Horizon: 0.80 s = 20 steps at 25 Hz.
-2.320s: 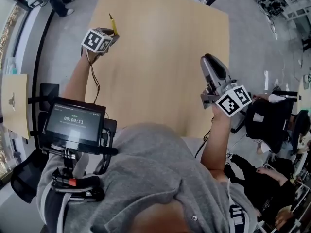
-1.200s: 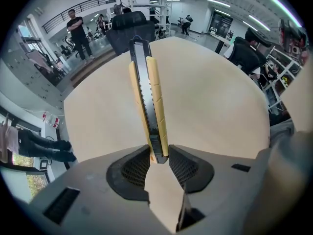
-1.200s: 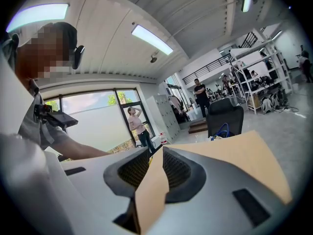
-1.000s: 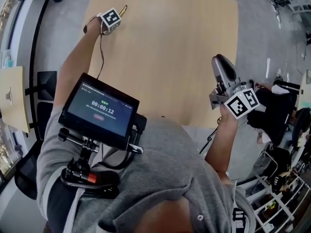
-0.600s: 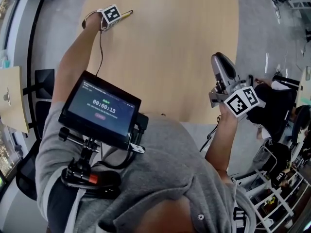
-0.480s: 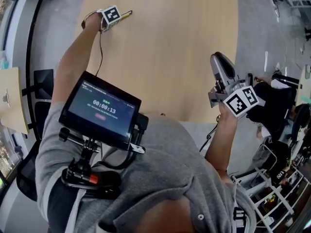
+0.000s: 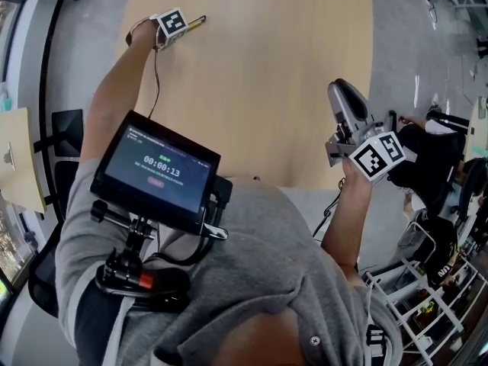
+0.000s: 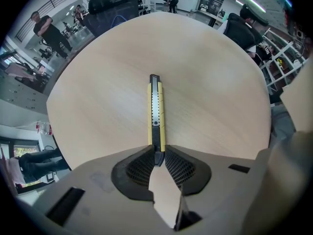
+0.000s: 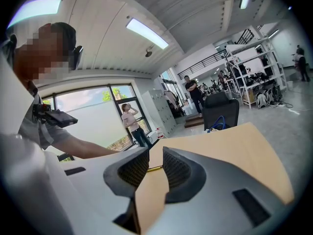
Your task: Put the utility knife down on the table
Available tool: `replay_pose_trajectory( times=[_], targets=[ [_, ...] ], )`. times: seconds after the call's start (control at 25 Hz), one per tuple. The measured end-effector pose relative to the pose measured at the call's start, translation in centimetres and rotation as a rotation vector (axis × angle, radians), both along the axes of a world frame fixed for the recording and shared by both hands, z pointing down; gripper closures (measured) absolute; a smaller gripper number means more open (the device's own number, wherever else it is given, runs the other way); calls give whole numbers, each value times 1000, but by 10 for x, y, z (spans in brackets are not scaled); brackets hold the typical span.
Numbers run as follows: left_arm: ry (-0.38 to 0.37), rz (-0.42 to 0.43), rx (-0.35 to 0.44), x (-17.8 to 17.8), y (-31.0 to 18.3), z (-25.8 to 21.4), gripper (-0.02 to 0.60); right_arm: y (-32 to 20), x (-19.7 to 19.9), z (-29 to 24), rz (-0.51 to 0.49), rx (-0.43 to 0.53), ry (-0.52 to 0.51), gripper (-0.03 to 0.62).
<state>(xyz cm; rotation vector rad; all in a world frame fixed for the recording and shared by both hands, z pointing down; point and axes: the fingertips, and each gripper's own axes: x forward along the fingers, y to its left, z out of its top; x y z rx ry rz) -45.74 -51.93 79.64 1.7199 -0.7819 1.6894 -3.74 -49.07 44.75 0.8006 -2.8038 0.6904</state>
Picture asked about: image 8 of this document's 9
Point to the black office chair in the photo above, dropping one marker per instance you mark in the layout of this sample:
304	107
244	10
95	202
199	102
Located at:
107	8
239	33

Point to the large light wooden table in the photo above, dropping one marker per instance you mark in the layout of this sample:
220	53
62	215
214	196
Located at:
207	94

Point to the yellow marker pen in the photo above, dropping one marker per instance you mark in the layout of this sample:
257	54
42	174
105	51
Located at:
156	106

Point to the pack of water bottles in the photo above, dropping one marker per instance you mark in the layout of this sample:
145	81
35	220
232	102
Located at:
45	128

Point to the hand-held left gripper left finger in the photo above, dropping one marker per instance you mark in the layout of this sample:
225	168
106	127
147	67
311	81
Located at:
110	212

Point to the beige flat panel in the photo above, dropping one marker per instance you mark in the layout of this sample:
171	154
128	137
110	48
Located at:
300	94

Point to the white metal shelf frame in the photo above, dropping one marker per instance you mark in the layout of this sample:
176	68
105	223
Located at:
286	71

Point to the grey metal lockers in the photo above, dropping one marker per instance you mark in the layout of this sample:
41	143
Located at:
19	92

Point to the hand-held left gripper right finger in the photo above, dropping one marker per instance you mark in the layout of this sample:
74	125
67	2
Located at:
220	192

